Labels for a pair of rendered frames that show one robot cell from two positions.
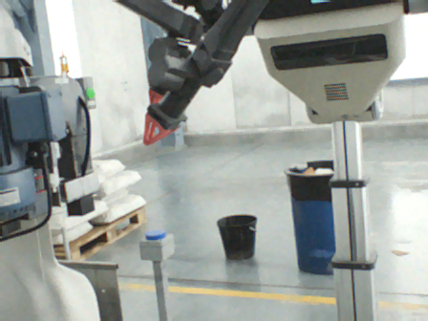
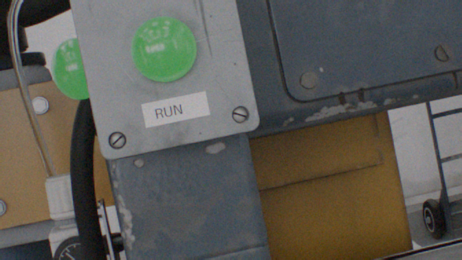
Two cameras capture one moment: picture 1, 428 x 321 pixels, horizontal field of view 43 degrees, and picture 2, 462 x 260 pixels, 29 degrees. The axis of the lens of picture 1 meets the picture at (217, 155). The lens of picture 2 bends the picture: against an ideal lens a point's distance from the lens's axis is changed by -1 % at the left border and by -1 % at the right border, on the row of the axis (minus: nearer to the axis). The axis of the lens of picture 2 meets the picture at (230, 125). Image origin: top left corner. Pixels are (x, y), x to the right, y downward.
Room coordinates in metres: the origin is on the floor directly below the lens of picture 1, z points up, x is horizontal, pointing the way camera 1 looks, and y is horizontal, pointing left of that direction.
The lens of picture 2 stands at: (1.91, 0.17, 1.27)
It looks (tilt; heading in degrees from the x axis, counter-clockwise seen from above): 3 degrees down; 150
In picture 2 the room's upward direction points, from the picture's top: 11 degrees counter-clockwise
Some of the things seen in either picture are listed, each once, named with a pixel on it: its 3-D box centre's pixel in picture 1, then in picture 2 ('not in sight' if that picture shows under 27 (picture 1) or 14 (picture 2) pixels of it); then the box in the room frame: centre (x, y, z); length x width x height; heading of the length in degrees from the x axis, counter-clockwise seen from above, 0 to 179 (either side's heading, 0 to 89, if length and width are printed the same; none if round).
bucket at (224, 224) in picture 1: (238, 237); not in sight; (3.72, -0.09, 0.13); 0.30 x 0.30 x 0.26
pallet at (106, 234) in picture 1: (71, 233); not in sight; (4.48, 1.32, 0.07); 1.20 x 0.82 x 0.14; 159
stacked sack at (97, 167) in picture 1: (84, 169); not in sight; (4.80, 1.21, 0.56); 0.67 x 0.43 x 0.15; 67
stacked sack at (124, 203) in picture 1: (109, 208); not in sight; (4.70, 1.01, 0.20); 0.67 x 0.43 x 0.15; 157
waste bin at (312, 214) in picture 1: (325, 216); not in sight; (3.37, -0.65, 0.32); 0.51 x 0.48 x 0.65; 157
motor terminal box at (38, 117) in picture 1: (39, 122); not in sight; (0.98, 0.32, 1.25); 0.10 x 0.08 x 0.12; 2
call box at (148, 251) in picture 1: (157, 246); not in sight; (1.56, 0.21, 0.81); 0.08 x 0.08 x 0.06; 67
